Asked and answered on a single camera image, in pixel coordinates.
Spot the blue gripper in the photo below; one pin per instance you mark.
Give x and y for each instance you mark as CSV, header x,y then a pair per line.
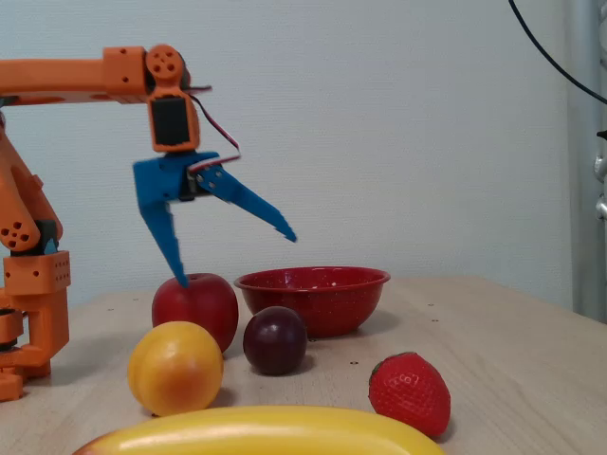
x,y
158,182

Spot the dark purple plum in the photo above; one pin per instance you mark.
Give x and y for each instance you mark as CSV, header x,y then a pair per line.
x,y
275,341

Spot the red speckled bowl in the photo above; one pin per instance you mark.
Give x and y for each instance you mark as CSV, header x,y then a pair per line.
x,y
322,303

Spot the red apple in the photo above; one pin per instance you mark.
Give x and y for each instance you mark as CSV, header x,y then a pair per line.
x,y
204,303

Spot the yellow orange peach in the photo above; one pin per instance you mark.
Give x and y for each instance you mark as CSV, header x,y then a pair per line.
x,y
175,369

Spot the yellow banana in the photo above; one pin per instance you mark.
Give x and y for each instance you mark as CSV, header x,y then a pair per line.
x,y
265,433

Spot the red strawberry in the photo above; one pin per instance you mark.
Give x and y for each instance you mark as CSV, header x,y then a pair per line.
x,y
410,393

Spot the grey vertical panel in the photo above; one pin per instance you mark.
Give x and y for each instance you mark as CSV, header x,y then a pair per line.
x,y
585,213

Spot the silver metal fitting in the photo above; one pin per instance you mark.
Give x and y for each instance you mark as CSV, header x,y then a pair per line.
x,y
601,166

